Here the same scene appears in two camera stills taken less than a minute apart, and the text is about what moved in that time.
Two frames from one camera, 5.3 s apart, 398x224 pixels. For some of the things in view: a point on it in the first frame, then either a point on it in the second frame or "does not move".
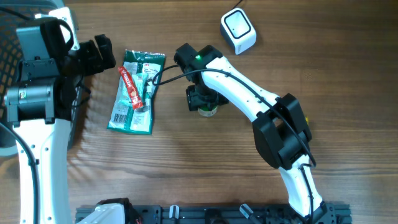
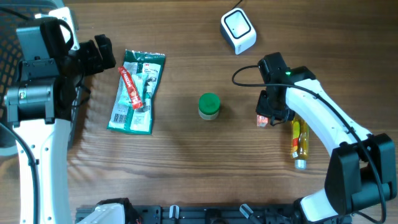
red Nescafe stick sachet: x=135 y=102 does not move
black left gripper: x=91 y=65 does not move
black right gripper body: x=199 y=96 -> x=275 y=109
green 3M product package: x=144 y=70 does not move
